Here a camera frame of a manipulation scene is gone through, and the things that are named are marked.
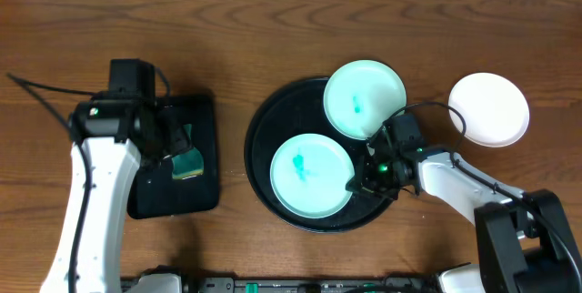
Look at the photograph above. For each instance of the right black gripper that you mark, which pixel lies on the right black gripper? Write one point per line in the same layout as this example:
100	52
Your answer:
365	186

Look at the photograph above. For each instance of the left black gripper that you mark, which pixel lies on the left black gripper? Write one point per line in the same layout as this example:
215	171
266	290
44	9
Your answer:
171	140

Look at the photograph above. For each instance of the green yellow sponge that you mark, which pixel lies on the green yellow sponge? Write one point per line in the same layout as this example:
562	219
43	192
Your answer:
190	163

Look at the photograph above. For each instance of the mint green plate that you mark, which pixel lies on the mint green plate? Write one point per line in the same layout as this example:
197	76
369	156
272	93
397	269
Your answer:
308	175
360	96

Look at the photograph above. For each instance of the white plate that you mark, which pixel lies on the white plate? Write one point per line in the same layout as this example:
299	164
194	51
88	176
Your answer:
489	109

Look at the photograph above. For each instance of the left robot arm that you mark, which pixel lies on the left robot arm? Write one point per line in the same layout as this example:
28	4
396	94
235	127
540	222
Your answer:
114	133

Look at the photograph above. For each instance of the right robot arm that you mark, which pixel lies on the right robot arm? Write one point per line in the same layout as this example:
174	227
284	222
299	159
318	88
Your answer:
524	241

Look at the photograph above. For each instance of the black rectangular tray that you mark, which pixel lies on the black rectangular tray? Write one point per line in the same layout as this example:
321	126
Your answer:
155	192

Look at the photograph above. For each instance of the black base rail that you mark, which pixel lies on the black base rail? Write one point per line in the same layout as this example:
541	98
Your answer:
230	283

